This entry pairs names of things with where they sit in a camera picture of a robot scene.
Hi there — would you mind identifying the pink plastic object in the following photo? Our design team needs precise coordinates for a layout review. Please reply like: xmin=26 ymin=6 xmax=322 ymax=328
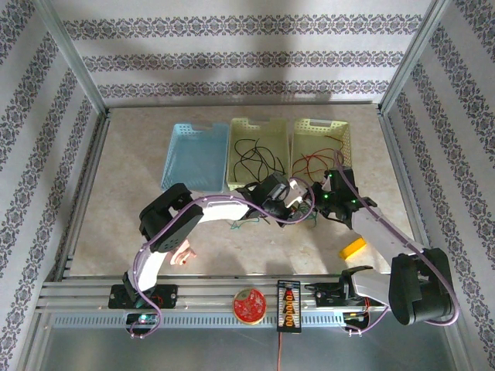
xmin=169 ymin=239 xmax=197 ymax=267

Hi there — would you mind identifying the circuit board with green light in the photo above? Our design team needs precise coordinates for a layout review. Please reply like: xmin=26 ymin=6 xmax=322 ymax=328
xmin=125 ymin=312 xmax=162 ymax=334

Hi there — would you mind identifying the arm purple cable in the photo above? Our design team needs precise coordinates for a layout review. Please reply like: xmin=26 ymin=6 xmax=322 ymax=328
xmin=334 ymin=149 xmax=461 ymax=336
xmin=129 ymin=175 xmax=316 ymax=340

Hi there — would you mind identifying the black connector strip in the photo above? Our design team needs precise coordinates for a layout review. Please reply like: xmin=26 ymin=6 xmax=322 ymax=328
xmin=276 ymin=280 xmax=302 ymax=334

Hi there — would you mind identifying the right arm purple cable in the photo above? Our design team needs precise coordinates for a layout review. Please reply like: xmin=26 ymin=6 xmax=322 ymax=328
xmin=334 ymin=149 xmax=461 ymax=336

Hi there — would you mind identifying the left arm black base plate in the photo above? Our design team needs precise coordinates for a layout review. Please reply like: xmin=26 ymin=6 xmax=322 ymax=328
xmin=108 ymin=284 xmax=179 ymax=310

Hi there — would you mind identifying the yellow block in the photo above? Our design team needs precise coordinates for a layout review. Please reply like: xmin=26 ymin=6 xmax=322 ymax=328
xmin=339 ymin=237 xmax=367 ymax=260

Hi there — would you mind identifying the grey slotted cable duct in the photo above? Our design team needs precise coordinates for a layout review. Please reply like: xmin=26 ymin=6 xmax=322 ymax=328
xmin=49 ymin=311 xmax=372 ymax=329

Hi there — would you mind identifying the round red tin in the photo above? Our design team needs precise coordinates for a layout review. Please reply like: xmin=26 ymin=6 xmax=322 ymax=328
xmin=232 ymin=288 xmax=268 ymax=325

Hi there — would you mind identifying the black cable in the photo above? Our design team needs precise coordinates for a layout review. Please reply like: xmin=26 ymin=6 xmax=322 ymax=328
xmin=230 ymin=135 xmax=288 ymax=183

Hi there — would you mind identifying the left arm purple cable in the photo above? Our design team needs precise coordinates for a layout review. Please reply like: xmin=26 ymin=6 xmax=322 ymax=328
xmin=129 ymin=175 xmax=316 ymax=340

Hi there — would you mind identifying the red cable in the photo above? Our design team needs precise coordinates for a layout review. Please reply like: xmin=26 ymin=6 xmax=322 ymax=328
xmin=291 ymin=134 xmax=346 ymax=183

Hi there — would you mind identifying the blue plastic basket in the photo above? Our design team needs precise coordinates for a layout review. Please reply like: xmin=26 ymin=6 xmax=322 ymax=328
xmin=160 ymin=122 xmax=230 ymax=193

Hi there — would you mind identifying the aluminium frame post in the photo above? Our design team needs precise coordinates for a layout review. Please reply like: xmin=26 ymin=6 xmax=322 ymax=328
xmin=378 ymin=0 xmax=453 ymax=114
xmin=32 ymin=0 xmax=108 ymax=114

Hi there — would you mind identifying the small circuit board with wires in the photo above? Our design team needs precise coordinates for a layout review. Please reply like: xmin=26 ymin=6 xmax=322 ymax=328
xmin=343 ymin=311 xmax=371 ymax=330

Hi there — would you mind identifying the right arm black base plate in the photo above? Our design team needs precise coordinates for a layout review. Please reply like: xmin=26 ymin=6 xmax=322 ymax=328
xmin=313 ymin=281 xmax=349 ymax=308

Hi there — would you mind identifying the green cable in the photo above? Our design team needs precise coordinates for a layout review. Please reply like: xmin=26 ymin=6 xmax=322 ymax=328
xmin=230 ymin=200 xmax=317 ymax=232

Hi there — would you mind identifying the aluminium side rail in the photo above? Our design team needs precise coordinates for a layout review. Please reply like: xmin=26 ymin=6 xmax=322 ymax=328
xmin=375 ymin=104 xmax=446 ymax=252
xmin=53 ymin=110 xmax=112 ymax=280

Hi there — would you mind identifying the aluminium front rail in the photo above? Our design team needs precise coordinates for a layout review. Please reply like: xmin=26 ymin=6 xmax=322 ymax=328
xmin=36 ymin=274 xmax=453 ymax=315

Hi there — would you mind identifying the yellow-green plastic basket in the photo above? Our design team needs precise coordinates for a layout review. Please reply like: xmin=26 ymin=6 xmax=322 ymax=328
xmin=226 ymin=117 xmax=292 ymax=192
xmin=289 ymin=117 xmax=353 ymax=187

